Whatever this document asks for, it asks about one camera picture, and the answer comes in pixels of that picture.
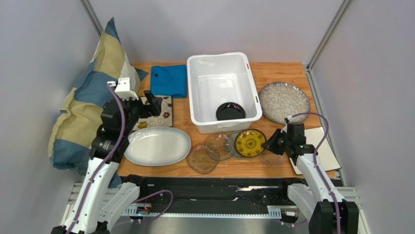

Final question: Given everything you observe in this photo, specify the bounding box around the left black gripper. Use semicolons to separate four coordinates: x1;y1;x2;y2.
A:
113;90;162;137

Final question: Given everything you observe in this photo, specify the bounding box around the yellow patterned round plate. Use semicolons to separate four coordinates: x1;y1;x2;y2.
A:
235;129;267;157

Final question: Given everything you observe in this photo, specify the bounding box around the grey speckled saucer plate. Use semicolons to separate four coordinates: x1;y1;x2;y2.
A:
225;131;245;159

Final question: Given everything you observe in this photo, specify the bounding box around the clear round glass plate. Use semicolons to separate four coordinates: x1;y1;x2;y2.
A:
204;132;231;162

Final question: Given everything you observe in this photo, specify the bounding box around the black round plate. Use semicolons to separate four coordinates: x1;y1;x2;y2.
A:
216;102;246;121

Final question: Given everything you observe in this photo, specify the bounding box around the white plastic bin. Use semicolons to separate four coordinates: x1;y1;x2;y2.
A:
187;52;263;134

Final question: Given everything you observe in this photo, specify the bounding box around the clear amber square glass plate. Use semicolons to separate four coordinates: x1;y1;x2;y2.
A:
186;143;219;175

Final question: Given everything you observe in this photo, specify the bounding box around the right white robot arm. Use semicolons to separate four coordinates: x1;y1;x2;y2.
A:
262;122;359;234

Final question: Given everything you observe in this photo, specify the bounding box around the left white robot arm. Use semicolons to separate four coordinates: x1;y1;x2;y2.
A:
52;90;163;234

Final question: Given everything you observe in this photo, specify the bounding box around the clear glass plate right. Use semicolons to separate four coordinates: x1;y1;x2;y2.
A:
258;150;287;166

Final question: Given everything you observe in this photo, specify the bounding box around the floral square plate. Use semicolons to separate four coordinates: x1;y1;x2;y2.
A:
132;95;173;132

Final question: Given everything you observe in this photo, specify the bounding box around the folded blue cloth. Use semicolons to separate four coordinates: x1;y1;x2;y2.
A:
150;64;188;98

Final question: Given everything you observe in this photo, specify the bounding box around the large white oval plate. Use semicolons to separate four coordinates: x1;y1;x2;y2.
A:
124;127;191;167

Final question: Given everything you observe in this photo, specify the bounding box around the white rectangular plate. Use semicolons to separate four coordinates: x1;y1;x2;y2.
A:
281;126;342;176

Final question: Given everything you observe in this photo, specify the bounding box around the speckled round ceramic plate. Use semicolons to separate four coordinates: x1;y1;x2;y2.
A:
259;82;311;124

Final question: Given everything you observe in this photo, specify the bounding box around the blue and cream pillow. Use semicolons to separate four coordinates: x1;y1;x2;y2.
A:
48;18;148;176

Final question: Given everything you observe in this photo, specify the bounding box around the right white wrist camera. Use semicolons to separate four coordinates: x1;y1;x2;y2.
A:
284;117;292;125

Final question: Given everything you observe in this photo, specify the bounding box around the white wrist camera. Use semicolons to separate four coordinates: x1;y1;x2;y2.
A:
107;77;139;100
284;117;292;125

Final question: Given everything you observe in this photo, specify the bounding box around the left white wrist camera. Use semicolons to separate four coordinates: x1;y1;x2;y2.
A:
107;77;139;100

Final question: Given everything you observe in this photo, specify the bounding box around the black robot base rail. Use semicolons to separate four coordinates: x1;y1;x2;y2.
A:
139;177;305;215

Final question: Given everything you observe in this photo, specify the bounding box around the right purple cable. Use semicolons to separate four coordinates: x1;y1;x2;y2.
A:
290;112;342;234

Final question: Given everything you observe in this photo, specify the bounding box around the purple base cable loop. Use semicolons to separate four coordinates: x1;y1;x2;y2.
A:
130;190;174;223

